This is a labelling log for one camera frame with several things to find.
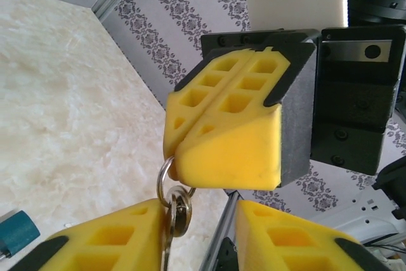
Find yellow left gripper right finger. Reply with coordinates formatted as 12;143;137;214
235;199;396;271

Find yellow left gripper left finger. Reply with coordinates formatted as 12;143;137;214
17;197;171;271

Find silver keys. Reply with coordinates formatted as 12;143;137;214
157;154;197;271

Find white power strip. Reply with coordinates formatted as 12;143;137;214
317;193;406;246

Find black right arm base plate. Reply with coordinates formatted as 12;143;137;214
215;235;239;271

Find wide aluminium mounting rail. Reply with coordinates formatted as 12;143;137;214
198;190;242;271

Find aluminium side rail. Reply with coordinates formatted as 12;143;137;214
91;9;171;113

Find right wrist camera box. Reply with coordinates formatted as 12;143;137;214
320;25;406;89

